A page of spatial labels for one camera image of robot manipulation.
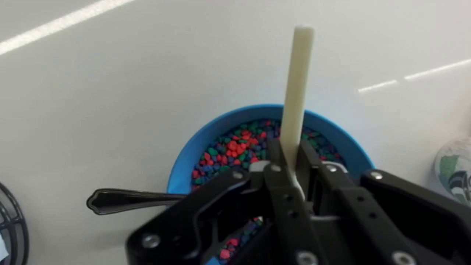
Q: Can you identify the heap of coloured gravel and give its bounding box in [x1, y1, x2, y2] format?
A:
[191, 119, 346, 265]

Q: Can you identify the cream plastic spoon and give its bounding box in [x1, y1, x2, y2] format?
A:
[280, 25, 316, 201]

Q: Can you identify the blue bowl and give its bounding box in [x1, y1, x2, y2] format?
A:
[166, 104, 376, 265]

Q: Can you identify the black wire rack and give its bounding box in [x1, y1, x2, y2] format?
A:
[0, 182, 30, 265]

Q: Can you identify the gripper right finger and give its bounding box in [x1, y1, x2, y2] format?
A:
[295, 140, 471, 265]

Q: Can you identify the white cup with green print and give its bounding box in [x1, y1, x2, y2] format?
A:
[433, 138, 471, 206]

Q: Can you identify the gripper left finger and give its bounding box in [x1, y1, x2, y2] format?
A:
[125, 138, 321, 265]

